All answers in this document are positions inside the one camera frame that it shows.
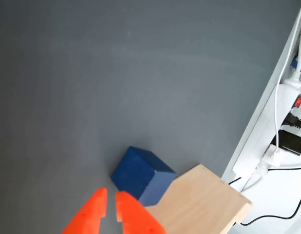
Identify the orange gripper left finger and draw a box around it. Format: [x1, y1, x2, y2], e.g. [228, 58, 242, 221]
[61, 187, 108, 234]

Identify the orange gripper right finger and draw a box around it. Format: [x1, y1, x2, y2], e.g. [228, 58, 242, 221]
[115, 191, 166, 234]

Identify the blue cube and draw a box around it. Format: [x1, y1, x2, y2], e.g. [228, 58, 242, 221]
[111, 146, 177, 207]

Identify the wooden box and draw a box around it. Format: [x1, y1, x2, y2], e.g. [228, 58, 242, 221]
[144, 164, 253, 234]

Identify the dark grey mat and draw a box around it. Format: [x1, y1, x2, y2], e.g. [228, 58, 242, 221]
[0, 0, 301, 234]

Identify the white usb plug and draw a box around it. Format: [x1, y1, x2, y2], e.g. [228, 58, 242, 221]
[256, 143, 284, 176]

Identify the black power adapter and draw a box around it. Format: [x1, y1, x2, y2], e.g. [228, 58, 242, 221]
[278, 129, 301, 156]

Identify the black ribbed power plug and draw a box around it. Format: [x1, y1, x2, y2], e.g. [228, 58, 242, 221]
[281, 113, 301, 132]

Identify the white power strip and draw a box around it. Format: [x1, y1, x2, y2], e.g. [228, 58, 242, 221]
[259, 81, 301, 171]

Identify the white cable duct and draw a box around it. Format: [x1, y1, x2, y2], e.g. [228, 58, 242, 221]
[221, 0, 301, 181]

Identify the thin black cable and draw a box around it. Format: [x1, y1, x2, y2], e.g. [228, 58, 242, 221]
[240, 187, 301, 226]

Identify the white power cable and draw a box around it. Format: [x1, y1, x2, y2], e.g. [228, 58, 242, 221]
[274, 0, 301, 159]

